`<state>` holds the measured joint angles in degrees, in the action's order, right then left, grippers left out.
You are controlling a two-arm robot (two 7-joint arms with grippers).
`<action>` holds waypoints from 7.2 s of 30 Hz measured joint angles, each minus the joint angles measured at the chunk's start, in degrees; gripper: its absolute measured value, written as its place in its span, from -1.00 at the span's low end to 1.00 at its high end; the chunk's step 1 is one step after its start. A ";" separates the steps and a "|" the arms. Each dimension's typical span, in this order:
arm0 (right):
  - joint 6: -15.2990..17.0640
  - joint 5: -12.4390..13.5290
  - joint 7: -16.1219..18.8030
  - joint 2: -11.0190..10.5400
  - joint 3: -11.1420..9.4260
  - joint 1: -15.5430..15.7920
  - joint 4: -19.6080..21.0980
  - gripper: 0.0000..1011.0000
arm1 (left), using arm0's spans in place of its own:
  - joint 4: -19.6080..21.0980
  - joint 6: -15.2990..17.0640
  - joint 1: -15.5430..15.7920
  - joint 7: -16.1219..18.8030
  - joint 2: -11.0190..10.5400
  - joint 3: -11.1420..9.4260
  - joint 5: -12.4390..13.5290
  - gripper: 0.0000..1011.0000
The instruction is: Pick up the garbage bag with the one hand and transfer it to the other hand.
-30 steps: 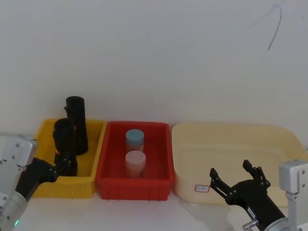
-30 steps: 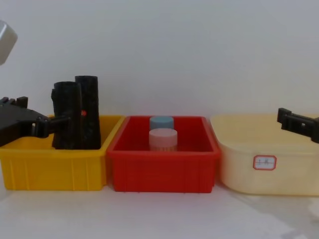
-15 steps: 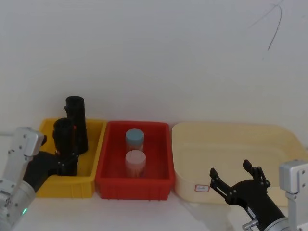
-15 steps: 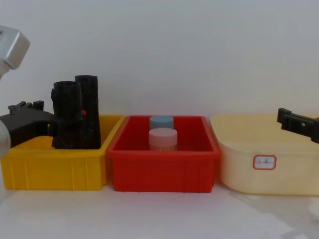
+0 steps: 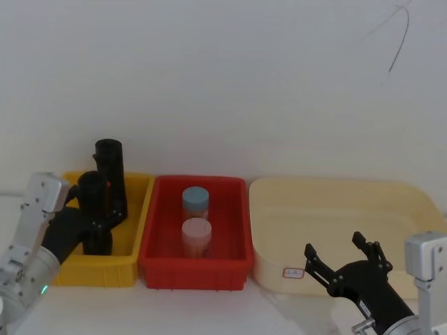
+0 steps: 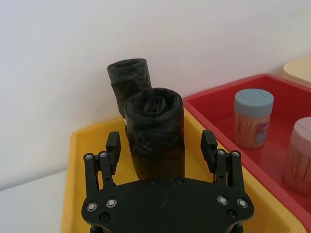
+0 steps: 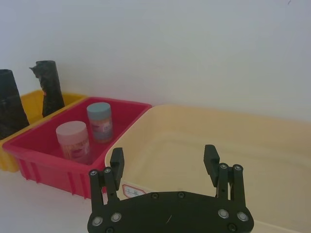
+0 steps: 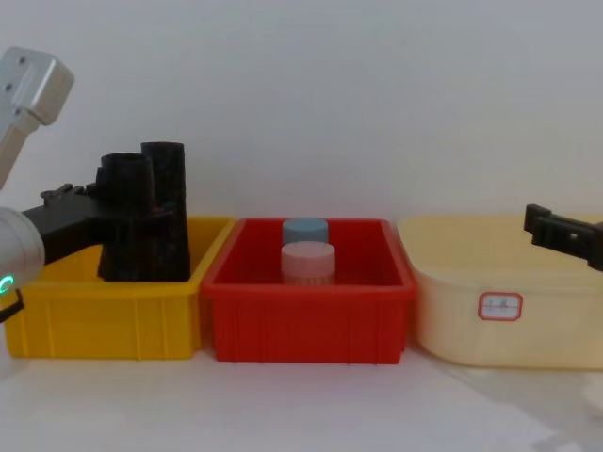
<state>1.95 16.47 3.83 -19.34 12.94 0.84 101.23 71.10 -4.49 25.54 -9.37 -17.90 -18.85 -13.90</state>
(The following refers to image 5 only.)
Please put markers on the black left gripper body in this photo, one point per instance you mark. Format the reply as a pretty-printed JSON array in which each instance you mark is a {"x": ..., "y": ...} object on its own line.
[{"x": 64, "y": 232}]

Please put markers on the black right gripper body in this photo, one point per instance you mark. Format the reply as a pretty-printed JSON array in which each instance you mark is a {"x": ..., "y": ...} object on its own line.
[{"x": 370, "y": 289}]

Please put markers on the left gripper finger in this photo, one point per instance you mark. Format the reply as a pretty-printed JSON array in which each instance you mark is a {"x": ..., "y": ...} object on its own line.
[
  {"x": 72, "y": 197},
  {"x": 110, "y": 219}
]

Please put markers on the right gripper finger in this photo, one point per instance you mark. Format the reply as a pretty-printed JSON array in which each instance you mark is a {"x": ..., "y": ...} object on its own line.
[
  {"x": 375, "y": 254},
  {"x": 323, "y": 268}
]

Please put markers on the short black cylinder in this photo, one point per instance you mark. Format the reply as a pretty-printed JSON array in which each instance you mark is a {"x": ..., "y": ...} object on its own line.
[{"x": 92, "y": 195}]

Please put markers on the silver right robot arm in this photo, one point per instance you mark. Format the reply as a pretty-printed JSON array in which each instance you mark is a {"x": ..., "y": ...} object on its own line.
[{"x": 424, "y": 254}]

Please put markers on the white label with red border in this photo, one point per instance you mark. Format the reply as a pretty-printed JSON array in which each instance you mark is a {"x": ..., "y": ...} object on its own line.
[{"x": 294, "y": 273}]

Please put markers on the tall black cylinder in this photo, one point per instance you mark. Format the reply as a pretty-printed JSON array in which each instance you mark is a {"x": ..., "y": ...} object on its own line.
[{"x": 111, "y": 167}]

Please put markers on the yellow plastic bin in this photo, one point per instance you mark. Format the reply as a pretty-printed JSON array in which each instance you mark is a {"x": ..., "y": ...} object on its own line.
[{"x": 97, "y": 272}]

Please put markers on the cream plastic tray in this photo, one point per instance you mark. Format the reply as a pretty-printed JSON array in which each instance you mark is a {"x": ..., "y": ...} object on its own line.
[{"x": 314, "y": 216}]

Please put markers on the clear jar with white lid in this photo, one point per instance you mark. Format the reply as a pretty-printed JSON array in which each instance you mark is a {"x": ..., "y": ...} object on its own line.
[{"x": 196, "y": 234}]

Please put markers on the clear jar with blue lid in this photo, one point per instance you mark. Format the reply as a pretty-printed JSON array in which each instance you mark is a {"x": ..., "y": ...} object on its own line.
[{"x": 195, "y": 199}]

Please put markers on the red plastic bin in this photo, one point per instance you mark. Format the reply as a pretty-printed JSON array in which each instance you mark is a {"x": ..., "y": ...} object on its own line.
[{"x": 195, "y": 272}]

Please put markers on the white table cloth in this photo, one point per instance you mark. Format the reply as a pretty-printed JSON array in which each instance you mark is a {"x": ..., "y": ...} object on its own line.
[{"x": 174, "y": 314}]

